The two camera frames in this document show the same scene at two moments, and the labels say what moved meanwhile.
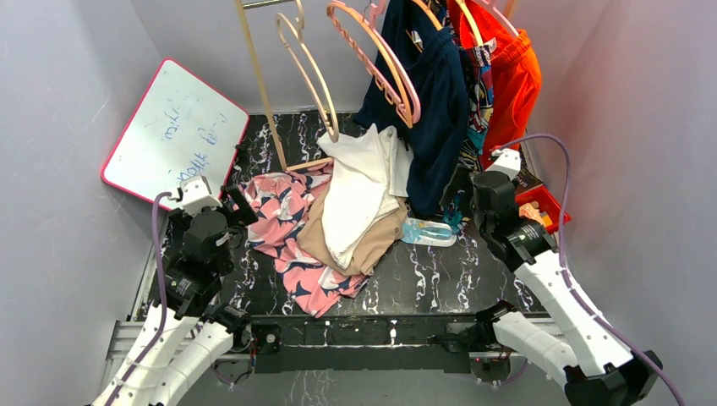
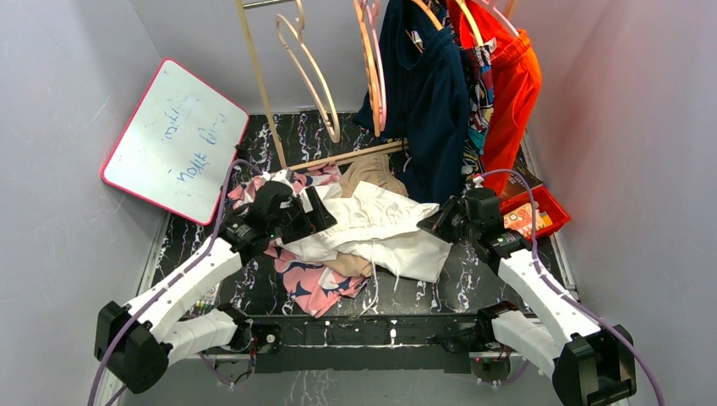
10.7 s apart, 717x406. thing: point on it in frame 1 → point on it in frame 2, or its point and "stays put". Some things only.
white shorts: x=369 y=172 → x=379 y=229
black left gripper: x=243 y=211 → x=319 y=219
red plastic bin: x=548 y=205 stays put
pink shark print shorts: x=279 y=201 stays put
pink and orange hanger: x=409 y=89 → x=365 y=11
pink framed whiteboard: x=179 y=127 stays put
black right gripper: x=471 y=188 → x=437 y=223
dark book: x=525 y=179 stays put
